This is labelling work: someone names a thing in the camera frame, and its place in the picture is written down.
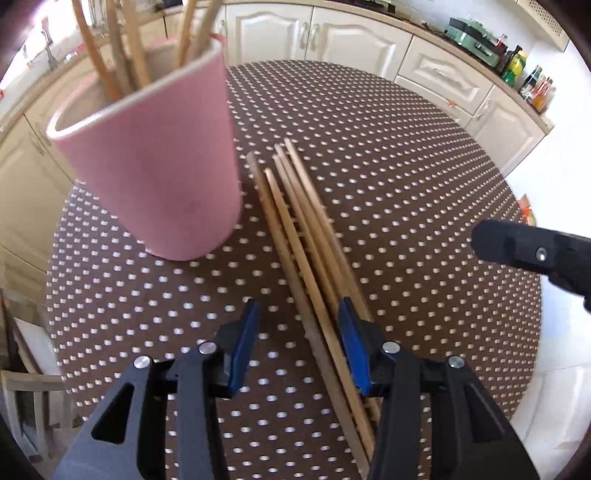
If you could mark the steel faucet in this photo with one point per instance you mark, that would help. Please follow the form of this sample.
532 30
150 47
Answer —
47 41

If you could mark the pink cup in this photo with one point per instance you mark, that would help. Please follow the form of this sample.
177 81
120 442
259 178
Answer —
152 175

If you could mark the orange sauce bottle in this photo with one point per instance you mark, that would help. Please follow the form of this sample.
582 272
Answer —
541 99

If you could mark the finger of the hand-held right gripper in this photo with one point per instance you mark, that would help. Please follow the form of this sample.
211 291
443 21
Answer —
512 242

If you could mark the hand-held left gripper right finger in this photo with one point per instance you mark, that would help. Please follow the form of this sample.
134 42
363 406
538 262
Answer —
353 350

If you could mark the round polka-dot table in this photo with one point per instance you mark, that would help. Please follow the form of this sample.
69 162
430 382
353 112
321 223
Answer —
415 184

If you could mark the bundle of wooden chopsticks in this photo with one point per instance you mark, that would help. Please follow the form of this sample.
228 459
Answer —
136 46

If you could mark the green electric cooker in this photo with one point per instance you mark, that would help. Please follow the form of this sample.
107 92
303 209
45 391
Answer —
471 39

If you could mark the yellow green bottle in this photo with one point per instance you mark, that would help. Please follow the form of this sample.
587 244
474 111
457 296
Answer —
517 70

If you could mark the dark sauce bottle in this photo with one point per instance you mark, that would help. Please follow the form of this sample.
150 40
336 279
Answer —
530 85

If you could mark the dark bottle with red cap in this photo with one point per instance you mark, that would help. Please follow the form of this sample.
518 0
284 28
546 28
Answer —
510 57

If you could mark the wide lattice door cabinet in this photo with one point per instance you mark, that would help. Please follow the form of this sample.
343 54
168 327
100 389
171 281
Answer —
545 18

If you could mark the wooden chair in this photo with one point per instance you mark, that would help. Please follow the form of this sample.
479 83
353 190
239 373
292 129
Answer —
27 383

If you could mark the beige kitchen countertop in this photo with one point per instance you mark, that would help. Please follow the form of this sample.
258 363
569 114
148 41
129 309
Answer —
508 90

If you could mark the orange food packet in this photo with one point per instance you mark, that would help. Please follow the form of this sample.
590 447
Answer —
526 210

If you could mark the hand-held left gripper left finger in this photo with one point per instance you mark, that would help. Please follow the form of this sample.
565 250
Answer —
242 346

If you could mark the long wooden chopstick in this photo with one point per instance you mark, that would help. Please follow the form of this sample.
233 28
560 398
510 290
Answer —
318 222
296 247
324 210
304 222

